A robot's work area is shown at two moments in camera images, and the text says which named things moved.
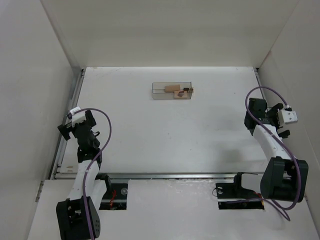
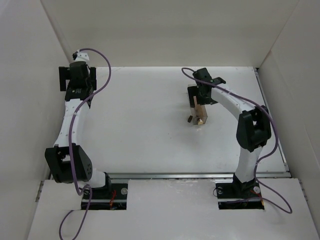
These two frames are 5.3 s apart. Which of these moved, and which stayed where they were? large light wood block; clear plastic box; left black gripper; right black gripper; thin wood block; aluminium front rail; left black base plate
Moved: left black gripper; clear plastic box; thin wood block; large light wood block; right black gripper
Stayed: aluminium front rail; left black base plate
